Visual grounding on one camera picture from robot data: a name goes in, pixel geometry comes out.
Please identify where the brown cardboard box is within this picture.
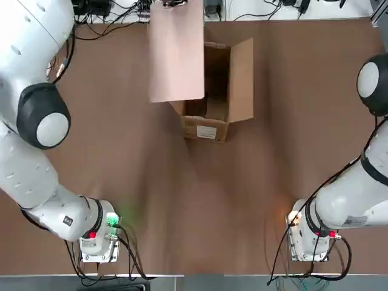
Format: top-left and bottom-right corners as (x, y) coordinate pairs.
(168, 38), (255, 143)

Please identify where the pinkish A4 paper sheet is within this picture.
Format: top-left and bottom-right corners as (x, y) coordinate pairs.
(147, 0), (206, 104)

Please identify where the black dock box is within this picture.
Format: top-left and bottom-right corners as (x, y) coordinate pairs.
(72, 0), (112, 18)

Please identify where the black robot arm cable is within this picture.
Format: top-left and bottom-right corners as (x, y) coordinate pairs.
(45, 22), (76, 85)
(266, 116), (388, 287)

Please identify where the black base cable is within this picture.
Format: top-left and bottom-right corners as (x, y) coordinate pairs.
(65, 224), (158, 281)

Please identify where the aluminium frame bar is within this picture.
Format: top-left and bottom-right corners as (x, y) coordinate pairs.
(369, 0), (388, 28)

